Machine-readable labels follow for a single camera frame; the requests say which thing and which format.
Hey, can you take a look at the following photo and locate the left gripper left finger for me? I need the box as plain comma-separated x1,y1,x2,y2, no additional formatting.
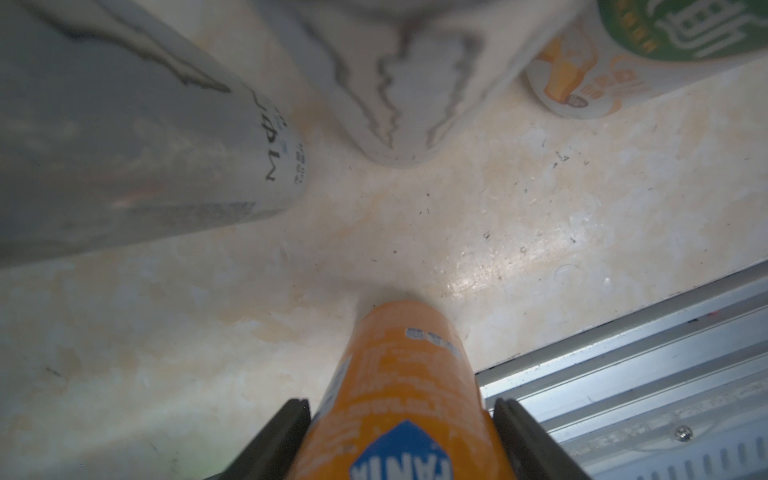
211,398,311,480

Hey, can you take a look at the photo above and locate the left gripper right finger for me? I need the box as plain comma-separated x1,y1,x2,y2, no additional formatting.
493,399,591,480

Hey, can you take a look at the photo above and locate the orange Fanta can back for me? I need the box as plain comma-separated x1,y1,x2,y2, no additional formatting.
287,301,515,479

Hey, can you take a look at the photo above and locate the white Monster can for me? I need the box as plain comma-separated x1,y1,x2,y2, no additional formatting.
254,1,583,168
1,1,307,268

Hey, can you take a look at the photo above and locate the green gold-top can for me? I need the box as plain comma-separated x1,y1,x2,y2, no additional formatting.
525,0,767,119

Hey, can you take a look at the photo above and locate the aluminium rail frame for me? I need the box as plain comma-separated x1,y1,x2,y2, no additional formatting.
477,263,767,479

